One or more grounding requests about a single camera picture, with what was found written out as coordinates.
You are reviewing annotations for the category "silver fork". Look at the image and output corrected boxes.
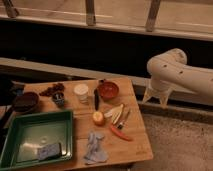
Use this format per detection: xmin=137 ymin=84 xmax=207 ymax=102
xmin=117 ymin=110 xmax=130 ymax=129

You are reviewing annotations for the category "wooden table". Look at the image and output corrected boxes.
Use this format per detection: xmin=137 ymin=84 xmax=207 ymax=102
xmin=0 ymin=77 xmax=155 ymax=171

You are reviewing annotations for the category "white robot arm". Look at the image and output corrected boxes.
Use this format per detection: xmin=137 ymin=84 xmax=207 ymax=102
xmin=142 ymin=48 xmax=213 ymax=108

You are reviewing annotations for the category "black handled knife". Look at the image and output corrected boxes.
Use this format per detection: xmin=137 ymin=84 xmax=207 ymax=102
xmin=94 ymin=89 xmax=99 ymax=111

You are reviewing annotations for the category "green plastic tray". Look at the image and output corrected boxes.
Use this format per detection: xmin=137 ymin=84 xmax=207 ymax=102
xmin=0 ymin=110 xmax=73 ymax=171

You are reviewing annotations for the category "white cup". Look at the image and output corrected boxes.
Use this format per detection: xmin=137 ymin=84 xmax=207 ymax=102
xmin=74 ymin=84 xmax=89 ymax=103

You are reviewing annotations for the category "blue sponge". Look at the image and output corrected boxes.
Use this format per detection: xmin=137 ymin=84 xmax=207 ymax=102
xmin=37 ymin=143 xmax=62 ymax=161

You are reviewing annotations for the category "bunch of dark grapes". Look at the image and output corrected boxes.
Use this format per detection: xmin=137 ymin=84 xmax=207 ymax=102
xmin=39 ymin=83 xmax=65 ymax=97

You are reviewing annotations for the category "peeled banana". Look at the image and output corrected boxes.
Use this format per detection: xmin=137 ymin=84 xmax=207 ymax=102
xmin=104 ymin=104 xmax=124 ymax=124

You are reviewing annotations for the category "blue grey cloth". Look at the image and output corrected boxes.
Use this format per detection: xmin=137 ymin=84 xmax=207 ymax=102
xmin=83 ymin=132 xmax=108 ymax=165

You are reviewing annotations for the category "red bowl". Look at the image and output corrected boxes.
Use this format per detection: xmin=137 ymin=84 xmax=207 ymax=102
xmin=98 ymin=81 xmax=119 ymax=100

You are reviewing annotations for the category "dark brown bowl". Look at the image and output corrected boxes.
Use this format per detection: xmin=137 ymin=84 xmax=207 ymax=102
xmin=13 ymin=92 xmax=39 ymax=113

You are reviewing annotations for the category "yellow apple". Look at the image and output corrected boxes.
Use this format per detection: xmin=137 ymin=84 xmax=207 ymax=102
xmin=92 ymin=111 xmax=105 ymax=126

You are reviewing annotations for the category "dark tin can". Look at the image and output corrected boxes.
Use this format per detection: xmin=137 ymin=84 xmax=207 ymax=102
xmin=52 ymin=92 xmax=65 ymax=107

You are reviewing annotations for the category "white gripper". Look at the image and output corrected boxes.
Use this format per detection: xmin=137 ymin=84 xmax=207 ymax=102
xmin=142 ymin=77 xmax=172 ymax=109

